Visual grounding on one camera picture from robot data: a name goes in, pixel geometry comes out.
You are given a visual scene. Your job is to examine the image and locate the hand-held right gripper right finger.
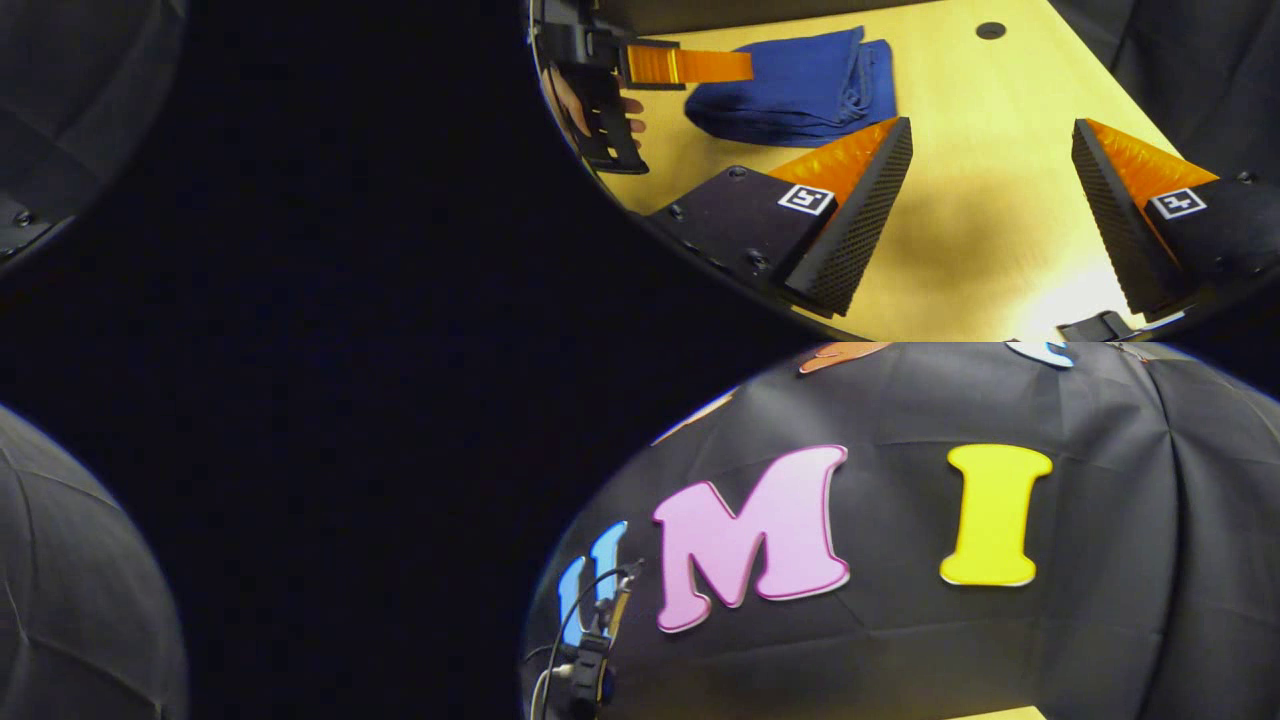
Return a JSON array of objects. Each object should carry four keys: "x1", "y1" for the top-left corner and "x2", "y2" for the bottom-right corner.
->
[{"x1": 1071, "y1": 117, "x2": 1280, "y2": 322}]

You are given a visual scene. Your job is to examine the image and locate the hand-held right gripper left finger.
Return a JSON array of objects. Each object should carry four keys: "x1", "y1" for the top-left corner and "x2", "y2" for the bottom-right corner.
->
[{"x1": 644, "y1": 116, "x2": 914, "y2": 320}]

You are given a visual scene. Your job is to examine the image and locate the blue denim jeans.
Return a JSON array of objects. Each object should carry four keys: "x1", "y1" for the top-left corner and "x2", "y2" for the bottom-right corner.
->
[{"x1": 684, "y1": 26, "x2": 899, "y2": 150}]

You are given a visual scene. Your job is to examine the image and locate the black backdrop cloth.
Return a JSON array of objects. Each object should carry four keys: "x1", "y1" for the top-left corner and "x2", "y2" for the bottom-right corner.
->
[{"x1": 0, "y1": 0, "x2": 1280, "y2": 720}]

